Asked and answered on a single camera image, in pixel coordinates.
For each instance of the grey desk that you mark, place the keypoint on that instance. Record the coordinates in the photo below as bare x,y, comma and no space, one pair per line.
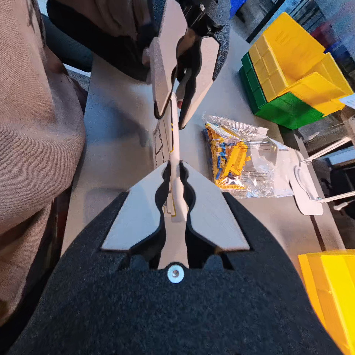
116,138

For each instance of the large clear plastic bag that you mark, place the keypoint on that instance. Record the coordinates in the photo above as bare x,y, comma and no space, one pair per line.
271,172

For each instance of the person's left hand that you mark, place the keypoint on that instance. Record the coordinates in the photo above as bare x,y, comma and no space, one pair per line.
181,91

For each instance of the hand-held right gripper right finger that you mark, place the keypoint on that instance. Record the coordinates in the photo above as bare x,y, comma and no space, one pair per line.
219,222

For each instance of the person's left forearm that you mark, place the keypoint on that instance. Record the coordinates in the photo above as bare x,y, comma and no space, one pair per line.
111,13

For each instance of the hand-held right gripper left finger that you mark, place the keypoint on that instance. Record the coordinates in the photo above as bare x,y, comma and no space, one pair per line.
133,222

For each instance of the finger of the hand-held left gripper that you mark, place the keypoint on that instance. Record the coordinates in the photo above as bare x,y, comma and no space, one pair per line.
206,63
163,69

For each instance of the wooden book stand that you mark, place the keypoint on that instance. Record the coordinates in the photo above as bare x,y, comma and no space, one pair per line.
307,199

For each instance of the white sticker sheet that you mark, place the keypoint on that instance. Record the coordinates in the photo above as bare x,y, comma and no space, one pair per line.
176,172

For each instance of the yellow plastic bin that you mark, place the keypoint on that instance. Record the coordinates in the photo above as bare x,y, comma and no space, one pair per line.
291,41
319,91
332,291

